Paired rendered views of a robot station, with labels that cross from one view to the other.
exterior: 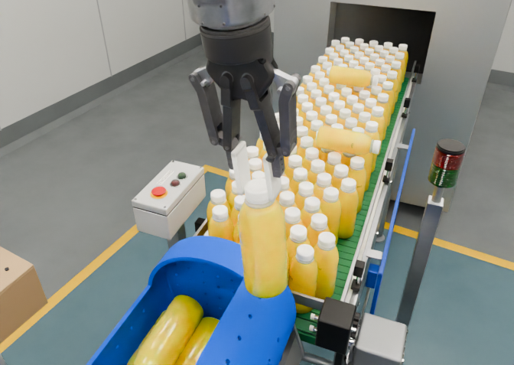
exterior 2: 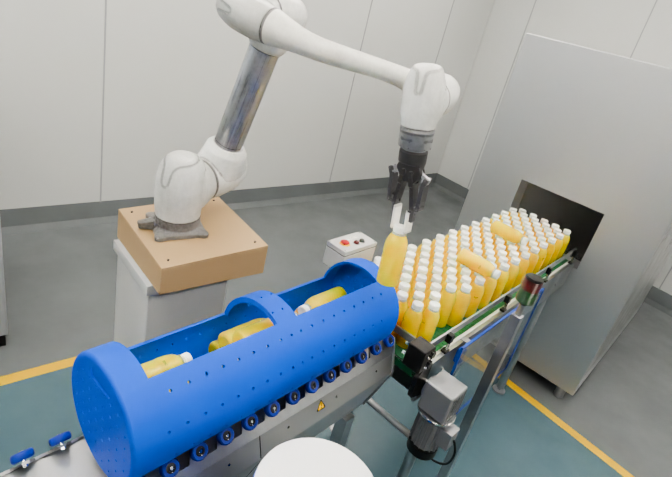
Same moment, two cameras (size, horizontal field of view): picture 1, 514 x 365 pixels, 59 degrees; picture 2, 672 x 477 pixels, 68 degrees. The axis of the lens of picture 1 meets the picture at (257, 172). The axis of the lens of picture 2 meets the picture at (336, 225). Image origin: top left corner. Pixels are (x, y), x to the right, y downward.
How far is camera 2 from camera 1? 0.83 m
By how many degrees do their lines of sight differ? 17
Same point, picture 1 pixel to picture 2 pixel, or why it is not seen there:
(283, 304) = (391, 307)
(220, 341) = (354, 297)
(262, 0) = (425, 145)
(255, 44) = (418, 160)
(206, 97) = (392, 177)
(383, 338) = (448, 385)
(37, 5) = (299, 111)
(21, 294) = (256, 258)
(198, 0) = (402, 137)
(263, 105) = (414, 186)
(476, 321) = not seen: outside the picture
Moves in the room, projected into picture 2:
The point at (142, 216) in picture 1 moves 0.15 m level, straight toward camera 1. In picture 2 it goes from (329, 252) to (326, 271)
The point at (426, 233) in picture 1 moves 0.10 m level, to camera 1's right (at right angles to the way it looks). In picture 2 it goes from (505, 336) to (533, 347)
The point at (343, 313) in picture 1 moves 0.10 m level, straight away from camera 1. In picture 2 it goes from (425, 346) to (438, 334)
